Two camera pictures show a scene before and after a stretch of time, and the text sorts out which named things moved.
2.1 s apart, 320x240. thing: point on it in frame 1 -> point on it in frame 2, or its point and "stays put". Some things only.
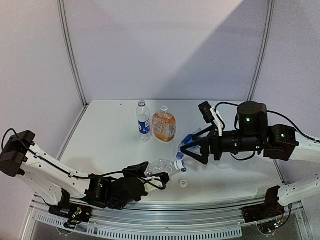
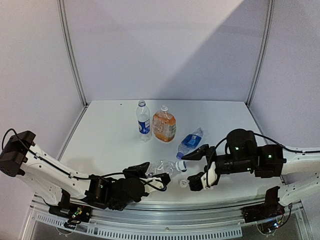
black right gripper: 204,145 -> 198,154
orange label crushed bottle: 164,125 stays put
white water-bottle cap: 183,183 stays put
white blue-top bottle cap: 180,165 stays put
